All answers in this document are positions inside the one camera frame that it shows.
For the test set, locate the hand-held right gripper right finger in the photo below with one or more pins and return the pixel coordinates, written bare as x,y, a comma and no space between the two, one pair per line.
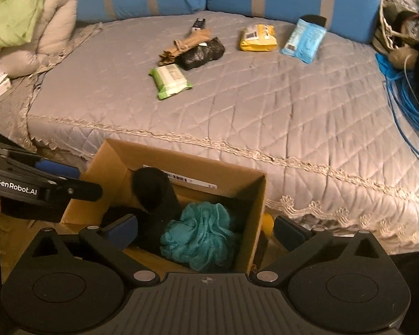
287,232

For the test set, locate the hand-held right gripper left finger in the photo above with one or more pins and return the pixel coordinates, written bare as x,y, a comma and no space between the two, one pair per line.
124,231

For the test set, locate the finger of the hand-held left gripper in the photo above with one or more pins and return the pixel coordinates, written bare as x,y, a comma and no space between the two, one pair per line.
57,169
80,191

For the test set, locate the cardboard box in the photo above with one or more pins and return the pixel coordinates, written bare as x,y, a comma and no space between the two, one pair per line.
108,160

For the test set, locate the green wet wipes pack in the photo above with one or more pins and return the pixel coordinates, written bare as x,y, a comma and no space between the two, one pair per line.
170,81

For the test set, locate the tan cloth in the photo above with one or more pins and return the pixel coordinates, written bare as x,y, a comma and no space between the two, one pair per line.
186,42

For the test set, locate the black plastic bag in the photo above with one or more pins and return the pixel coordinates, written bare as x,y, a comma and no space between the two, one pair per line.
202,54

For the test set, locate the blue wet wipes pack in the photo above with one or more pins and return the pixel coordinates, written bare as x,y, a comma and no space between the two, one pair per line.
302,42

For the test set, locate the yellow wet wipes pack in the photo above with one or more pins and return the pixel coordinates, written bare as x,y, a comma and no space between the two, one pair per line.
258,40

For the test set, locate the small black box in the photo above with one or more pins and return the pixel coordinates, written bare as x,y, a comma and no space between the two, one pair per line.
198,24

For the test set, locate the yellow object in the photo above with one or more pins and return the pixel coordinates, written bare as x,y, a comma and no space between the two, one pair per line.
268,225

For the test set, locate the black sock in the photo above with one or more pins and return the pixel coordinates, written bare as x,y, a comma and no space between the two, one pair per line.
150,188

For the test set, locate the teal bath loofah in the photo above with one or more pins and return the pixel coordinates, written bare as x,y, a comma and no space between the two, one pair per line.
199,232

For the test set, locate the grey quilted bedspread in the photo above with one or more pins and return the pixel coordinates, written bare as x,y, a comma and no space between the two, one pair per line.
265,111

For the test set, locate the beige comforter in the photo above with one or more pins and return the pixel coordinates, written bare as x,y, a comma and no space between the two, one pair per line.
52,24

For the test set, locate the green pillow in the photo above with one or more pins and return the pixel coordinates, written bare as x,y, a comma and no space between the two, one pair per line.
10,14

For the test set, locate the clutter pile of bags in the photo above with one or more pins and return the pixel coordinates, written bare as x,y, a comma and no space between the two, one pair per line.
412,17

